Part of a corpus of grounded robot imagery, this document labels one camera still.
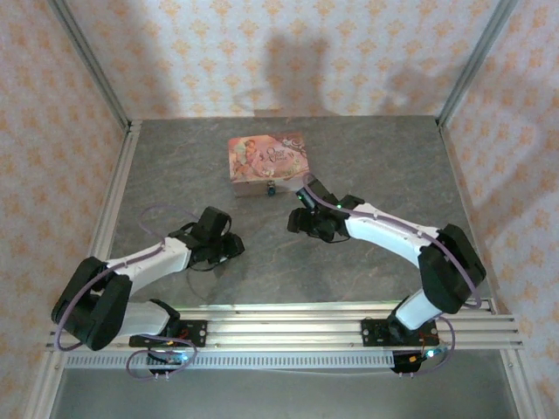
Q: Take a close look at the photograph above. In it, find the pink decorated keepsake box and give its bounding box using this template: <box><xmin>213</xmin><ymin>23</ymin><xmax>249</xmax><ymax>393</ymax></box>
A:
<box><xmin>227</xmin><ymin>132</ymin><xmax>312</xmax><ymax>198</ymax></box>

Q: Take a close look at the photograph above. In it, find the black base electronics board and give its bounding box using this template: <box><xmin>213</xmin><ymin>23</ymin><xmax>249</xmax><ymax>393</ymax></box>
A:
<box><xmin>390</xmin><ymin>347</ymin><xmax>447</xmax><ymax>376</ymax></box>
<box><xmin>146</xmin><ymin>347</ymin><xmax>196</xmax><ymax>377</ymax></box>

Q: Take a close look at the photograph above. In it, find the thin black cable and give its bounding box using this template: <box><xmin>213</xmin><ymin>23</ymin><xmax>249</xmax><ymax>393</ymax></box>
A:
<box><xmin>186</xmin><ymin>259</ymin><xmax>219</xmax><ymax>300</ymax></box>

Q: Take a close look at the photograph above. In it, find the aluminium frame cross beam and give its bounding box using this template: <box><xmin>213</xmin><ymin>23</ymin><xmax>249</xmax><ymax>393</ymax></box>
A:
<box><xmin>45</xmin><ymin>303</ymin><xmax>525</xmax><ymax>353</ymax></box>

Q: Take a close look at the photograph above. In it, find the aluminium table side rail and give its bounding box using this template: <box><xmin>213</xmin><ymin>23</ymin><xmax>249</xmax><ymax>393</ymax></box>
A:
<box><xmin>86</xmin><ymin>120</ymin><xmax>143</xmax><ymax>263</ymax></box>

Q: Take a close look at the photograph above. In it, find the slotted grey cable duct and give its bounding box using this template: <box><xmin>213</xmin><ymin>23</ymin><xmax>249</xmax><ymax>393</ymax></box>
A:
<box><xmin>64</xmin><ymin>352</ymin><xmax>397</xmax><ymax>370</ymax></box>

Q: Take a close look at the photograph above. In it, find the aluminium frame leg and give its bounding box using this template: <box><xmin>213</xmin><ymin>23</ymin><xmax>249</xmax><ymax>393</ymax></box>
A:
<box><xmin>500</xmin><ymin>348</ymin><xmax>542</xmax><ymax>419</ymax></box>
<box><xmin>24</xmin><ymin>348</ymin><xmax>67</xmax><ymax>419</ymax></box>

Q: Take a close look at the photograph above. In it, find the aluminium frame post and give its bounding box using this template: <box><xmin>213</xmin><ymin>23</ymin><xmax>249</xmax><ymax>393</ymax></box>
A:
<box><xmin>46</xmin><ymin>0</ymin><xmax>132</xmax><ymax>127</ymax></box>
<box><xmin>436</xmin><ymin>0</ymin><xmax>519</xmax><ymax>127</ymax></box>

